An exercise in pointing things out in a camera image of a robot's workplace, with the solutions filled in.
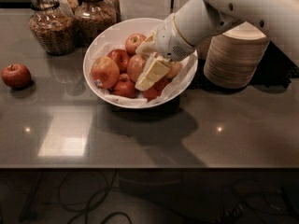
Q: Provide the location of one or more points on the stack of paper bowls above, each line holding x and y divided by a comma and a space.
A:
233, 56
202, 49

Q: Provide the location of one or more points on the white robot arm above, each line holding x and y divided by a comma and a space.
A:
277, 19

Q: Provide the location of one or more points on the large left apple with sticker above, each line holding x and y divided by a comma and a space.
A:
105, 72

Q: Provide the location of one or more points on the rear stack of paper bowls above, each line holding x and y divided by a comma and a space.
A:
202, 49

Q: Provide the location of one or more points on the front left red apple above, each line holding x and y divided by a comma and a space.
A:
125, 87

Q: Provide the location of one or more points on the white bowl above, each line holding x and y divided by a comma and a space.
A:
112, 38

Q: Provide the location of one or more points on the front stack of paper bowls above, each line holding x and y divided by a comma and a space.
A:
233, 56

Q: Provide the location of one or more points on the right yellow-red apple with sticker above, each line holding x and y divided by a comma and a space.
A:
174, 69

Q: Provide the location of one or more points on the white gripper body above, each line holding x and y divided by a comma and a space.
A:
169, 41

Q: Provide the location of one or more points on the white paper bowl liner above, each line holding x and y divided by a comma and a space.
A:
183, 75

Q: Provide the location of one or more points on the top apple with sticker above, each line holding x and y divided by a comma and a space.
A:
132, 42

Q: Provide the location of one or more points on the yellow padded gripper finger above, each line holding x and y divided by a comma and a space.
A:
148, 45
157, 66

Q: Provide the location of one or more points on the dark red apple in bowl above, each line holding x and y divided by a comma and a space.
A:
120, 57

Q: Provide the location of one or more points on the front right red apple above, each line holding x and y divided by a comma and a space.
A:
156, 90

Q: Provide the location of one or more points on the right glass cereal jar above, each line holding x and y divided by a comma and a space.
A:
94, 17

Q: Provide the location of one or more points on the centre yellow-red apple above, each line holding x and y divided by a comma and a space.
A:
135, 67

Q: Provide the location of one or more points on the left glass cereal jar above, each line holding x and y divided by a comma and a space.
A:
54, 30

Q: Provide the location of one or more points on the red apple on table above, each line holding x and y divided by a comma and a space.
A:
17, 76

